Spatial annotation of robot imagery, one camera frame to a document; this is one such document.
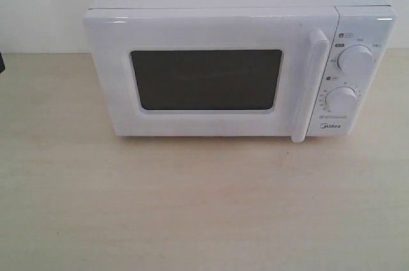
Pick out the white microwave door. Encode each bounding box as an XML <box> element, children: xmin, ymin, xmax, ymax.
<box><xmin>84</xmin><ymin>7</ymin><xmax>339</xmax><ymax>142</ymax></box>

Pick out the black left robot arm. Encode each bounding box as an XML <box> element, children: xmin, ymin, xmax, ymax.
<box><xmin>0</xmin><ymin>53</ymin><xmax>6</xmax><ymax>74</ymax></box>

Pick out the white Midea microwave oven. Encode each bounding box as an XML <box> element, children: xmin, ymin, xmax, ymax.
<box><xmin>83</xmin><ymin>0</ymin><xmax>397</xmax><ymax>143</ymax></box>

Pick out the lower white timer knob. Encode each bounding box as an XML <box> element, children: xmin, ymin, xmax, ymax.
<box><xmin>325</xmin><ymin>86</ymin><xmax>357</xmax><ymax>112</ymax></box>

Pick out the upper white power knob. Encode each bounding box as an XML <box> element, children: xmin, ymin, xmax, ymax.
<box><xmin>337</xmin><ymin>45</ymin><xmax>374</xmax><ymax>74</ymax></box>

